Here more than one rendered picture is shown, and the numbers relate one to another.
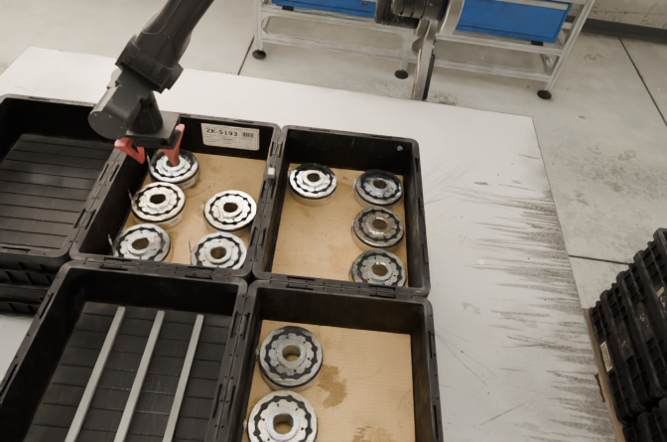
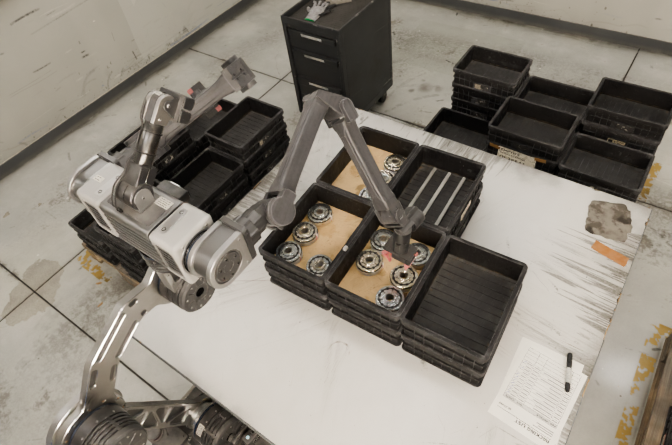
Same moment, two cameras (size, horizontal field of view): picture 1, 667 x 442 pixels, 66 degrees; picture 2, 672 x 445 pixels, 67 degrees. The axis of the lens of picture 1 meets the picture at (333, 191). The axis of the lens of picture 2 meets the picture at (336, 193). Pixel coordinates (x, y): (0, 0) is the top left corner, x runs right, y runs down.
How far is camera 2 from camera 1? 1.94 m
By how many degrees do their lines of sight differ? 80
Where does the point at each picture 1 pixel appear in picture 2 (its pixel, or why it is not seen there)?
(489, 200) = not seen: hidden behind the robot
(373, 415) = (352, 178)
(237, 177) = (356, 289)
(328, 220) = (323, 250)
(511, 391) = not seen: hidden behind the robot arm
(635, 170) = not seen: outside the picture
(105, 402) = (439, 207)
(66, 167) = (452, 328)
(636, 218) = (30, 363)
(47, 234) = (462, 283)
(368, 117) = (228, 364)
